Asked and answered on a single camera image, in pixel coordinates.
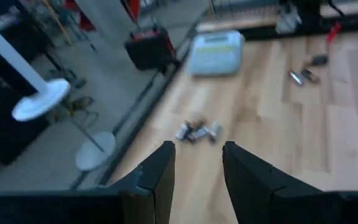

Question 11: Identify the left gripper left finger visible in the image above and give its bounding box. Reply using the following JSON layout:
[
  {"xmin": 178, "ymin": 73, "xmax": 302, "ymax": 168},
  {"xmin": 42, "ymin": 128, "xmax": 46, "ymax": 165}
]
[{"xmin": 109, "ymin": 140, "xmax": 176, "ymax": 224}]

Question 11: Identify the black white column floor stand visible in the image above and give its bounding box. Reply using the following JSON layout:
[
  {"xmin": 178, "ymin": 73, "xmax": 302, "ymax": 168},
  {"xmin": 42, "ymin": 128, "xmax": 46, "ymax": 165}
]
[{"xmin": 0, "ymin": 14, "xmax": 117, "ymax": 172}]

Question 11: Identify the small red clip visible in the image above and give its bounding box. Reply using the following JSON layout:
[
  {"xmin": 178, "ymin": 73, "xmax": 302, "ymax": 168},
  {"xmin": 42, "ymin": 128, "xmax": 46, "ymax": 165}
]
[{"xmin": 326, "ymin": 21, "xmax": 343, "ymax": 44}]

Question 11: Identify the yellow cable bundle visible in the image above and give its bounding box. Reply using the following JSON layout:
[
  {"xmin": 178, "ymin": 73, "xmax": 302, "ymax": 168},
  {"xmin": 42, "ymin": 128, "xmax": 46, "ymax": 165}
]
[{"xmin": 51, "ymin": 95, "xmax": 94, "ymax": 122}]

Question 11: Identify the clear plastic bag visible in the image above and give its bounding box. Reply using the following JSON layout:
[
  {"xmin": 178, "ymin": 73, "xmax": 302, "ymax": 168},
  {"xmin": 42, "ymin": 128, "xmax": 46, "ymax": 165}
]
[{"xmin": 275, "ymin": 2, "xmax": 303, "ymax": 34}]

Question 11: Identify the red black tool box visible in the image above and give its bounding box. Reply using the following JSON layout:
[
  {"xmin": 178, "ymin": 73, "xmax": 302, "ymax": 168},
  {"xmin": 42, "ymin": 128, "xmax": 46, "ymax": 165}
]
[{"xmin": 124, "ymin": 23, "xmax": 177, "ymax": 72}]

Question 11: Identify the red bin rack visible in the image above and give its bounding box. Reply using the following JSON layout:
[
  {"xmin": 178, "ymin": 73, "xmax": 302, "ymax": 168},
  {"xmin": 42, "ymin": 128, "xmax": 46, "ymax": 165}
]
[{"xmin": 63, "ymin": 0, "xmax": 142, "ymax": 32}]

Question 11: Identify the white label maker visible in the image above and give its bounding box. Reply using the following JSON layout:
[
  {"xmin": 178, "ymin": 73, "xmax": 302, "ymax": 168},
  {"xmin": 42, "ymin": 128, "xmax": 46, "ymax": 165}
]
[{"xmin": 186, "ymin": 29, "xmax": 245, "ymax": 77}]

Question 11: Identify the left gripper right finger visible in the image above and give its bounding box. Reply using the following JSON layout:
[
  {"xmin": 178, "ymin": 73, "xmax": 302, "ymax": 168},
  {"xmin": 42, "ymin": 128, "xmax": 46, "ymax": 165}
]
[{"xmin": 222, "ymin": 141, "xmax": 343, "ymax": 224}]

